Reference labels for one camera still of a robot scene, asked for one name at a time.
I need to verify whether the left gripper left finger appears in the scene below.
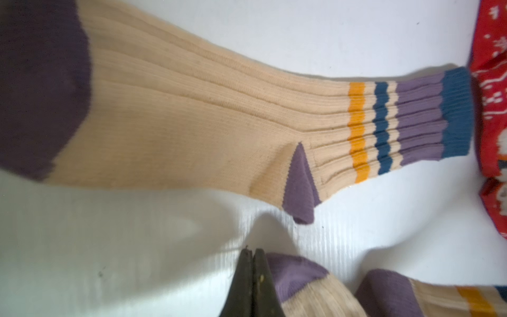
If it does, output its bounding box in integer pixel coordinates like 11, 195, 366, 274
219, 248, 254, 317

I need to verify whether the beige purple striped sock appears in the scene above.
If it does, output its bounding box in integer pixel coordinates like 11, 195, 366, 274
267, 253, 506, 316
1, 1, 474, 225

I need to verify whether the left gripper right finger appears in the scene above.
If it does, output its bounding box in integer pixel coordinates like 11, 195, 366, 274
252, 248, 285, 317

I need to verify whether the red bear sock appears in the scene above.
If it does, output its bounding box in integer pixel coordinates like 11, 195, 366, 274
470, 0, 506, 182
479, 178, 506, 239

